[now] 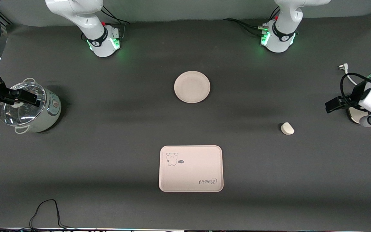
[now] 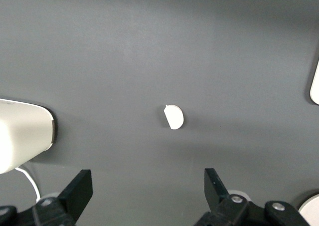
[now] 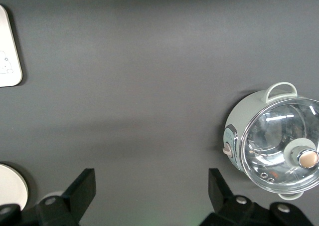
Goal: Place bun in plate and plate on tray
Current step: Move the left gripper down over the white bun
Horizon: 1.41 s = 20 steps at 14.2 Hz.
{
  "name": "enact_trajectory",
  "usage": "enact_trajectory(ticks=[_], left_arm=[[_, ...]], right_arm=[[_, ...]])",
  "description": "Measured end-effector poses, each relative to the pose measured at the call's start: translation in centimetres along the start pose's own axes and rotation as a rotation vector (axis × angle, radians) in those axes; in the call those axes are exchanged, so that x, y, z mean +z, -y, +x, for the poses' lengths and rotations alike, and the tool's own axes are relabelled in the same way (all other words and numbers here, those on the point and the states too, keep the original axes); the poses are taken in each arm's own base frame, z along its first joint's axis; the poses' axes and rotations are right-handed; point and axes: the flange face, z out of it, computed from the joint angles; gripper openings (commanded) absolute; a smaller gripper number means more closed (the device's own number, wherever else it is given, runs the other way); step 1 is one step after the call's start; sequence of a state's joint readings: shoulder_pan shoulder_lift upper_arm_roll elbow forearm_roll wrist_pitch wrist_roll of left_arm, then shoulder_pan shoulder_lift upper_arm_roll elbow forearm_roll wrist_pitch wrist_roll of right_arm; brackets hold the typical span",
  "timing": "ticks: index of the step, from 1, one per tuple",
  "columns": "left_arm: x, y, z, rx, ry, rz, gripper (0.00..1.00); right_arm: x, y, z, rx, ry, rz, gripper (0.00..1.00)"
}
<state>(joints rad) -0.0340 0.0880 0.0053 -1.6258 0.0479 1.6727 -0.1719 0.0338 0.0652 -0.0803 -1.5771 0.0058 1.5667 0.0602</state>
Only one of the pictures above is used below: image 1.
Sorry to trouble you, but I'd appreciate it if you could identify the white steamed bun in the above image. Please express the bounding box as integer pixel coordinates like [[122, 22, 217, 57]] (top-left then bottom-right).
[[281, 122, 295, 135]]

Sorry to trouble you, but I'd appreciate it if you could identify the round cream plate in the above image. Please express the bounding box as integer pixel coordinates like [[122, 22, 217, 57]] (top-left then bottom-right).
[[174, 71, 211, 104]]

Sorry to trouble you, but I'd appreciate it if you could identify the cream rabbit print tray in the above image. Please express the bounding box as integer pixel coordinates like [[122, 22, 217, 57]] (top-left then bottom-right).
[[158, 145, 224, 192]]

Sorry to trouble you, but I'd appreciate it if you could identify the pale green electric pot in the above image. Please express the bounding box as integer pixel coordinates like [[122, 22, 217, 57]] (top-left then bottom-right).
[[0, 78, 62, 134]]

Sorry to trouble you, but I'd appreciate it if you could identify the glass pot lid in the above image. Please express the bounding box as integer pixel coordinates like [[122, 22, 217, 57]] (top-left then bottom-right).
[[0, 82, 46, 126]]

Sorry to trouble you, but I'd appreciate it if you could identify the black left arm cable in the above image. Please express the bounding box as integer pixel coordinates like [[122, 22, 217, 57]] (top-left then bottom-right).
[[340, 73, 371, 103]]

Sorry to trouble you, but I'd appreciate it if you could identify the white power cord with plug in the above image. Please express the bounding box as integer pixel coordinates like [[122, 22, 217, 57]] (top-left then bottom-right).
[[338, 64, 360, 87]]

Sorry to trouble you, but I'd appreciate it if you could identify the aluminium frame rail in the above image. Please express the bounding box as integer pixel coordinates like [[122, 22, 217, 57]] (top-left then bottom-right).
[[0, 11, 12, 26]]

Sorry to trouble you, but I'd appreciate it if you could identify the thin black floor cable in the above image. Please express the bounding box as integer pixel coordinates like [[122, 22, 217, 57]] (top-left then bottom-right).
[[29, 199, 76, 230]]

